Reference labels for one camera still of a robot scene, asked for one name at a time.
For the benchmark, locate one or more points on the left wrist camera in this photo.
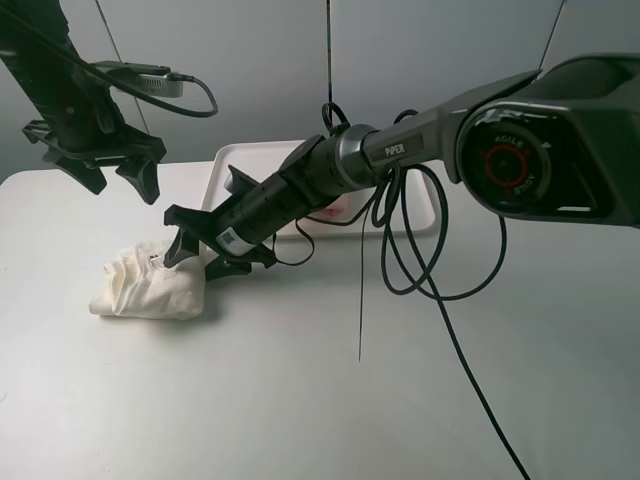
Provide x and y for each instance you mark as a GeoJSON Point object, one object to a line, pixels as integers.
{"type": "Point", "coordinates": [153, 80]}

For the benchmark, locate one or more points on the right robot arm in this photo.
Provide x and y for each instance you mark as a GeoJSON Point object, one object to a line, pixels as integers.
{"type": "Point", "coordinates": [556, 147]}

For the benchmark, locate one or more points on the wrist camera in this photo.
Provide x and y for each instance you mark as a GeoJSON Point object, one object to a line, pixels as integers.
{"type": "Point", "coordinates": [238, 183]}
{"type": "Point", "coordinates": [153, 80]}

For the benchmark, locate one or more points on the pink towel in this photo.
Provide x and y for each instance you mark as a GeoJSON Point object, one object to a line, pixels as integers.
{"type": "Point", "coordinates": [336, 211]}

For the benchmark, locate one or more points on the cream white towel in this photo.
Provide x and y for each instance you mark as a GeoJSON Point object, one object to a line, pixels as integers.
{"type": "Point", "coordinates": [137, 284]}

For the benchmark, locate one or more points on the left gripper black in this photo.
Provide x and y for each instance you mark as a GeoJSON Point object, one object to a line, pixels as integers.
{"type": "Point", "coordinates": [77, 144]}

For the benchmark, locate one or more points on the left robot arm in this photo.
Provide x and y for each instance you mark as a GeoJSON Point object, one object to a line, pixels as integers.
{"type": "Point", "coordinates": [37, 50]}

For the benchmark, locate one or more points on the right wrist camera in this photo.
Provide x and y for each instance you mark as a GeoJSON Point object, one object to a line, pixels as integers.
{"type": "Point", "coordinates": [238, 183]}

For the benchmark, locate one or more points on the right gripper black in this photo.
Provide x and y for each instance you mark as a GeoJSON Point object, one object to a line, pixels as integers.
{"type": "Point", "coordinates": [237, 226]}

